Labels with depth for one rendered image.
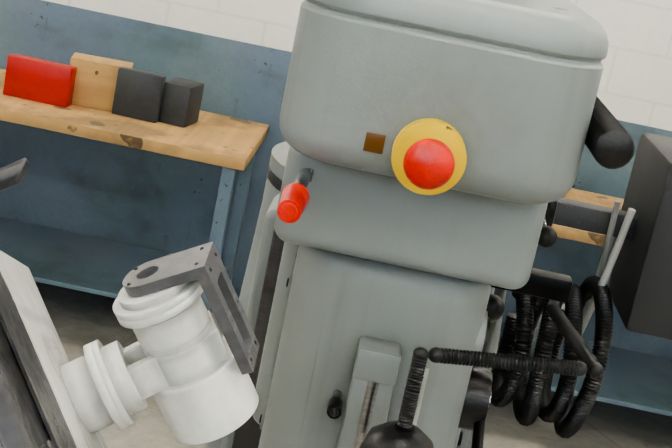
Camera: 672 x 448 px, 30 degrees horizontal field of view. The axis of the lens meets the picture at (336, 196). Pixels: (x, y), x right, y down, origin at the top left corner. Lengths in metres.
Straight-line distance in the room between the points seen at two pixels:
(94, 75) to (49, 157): 0.75
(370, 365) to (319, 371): 0.07
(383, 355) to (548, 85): 0.31
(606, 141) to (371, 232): 0.23
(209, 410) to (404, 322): 0.38
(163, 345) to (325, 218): 0.33
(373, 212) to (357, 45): 0.19
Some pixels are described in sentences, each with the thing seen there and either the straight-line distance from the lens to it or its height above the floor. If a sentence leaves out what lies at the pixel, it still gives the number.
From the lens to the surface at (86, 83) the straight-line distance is 5.15.
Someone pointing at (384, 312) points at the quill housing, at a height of 1.58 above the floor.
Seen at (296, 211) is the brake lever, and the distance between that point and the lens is 0.99.
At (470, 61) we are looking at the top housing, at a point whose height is 1.84.
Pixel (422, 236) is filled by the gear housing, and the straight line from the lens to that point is 1.14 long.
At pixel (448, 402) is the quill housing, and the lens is 1.24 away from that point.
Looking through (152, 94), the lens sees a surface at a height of 0.99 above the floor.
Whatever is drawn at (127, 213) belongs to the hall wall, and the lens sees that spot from 5.74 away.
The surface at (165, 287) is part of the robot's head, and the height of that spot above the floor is 1.68.
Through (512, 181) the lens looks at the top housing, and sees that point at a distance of 1.03.
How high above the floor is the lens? 1.96
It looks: 14 degrees down
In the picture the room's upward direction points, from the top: 12 degrees clockwise
